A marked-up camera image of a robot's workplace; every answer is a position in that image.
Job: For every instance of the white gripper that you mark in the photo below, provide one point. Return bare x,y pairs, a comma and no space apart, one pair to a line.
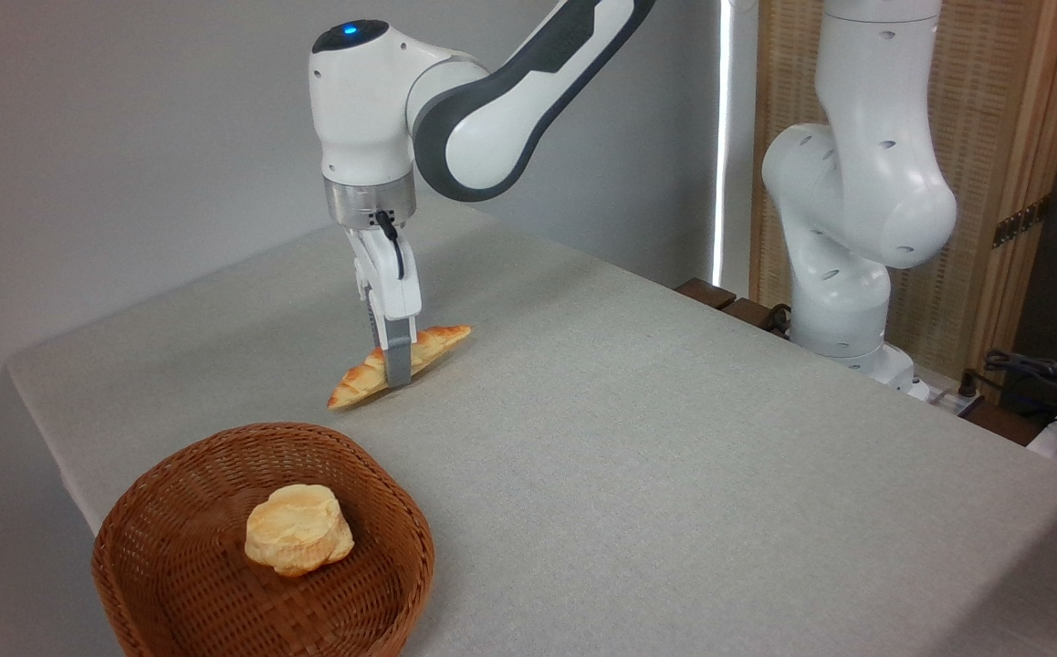
392,283

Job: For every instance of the long twisted golden bread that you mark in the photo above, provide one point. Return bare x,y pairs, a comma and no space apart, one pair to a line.
442,340

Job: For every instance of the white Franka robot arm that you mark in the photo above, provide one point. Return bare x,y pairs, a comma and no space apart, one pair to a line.
866,182

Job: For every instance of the round pale bread roll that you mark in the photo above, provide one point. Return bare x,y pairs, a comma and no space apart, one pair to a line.
298,529

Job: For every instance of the brown woven wicker basket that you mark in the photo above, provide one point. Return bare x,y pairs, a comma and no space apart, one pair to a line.
172,557

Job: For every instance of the grey tablecloth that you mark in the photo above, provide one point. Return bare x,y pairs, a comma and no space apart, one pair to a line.
675,474

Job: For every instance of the dark brown wooden block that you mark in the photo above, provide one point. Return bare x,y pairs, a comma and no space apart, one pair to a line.
749,313
705,292

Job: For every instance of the dark metal screen hinge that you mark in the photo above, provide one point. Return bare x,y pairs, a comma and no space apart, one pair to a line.
1020,222

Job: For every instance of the wooden folding screen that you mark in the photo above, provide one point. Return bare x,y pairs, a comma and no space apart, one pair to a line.
994,91

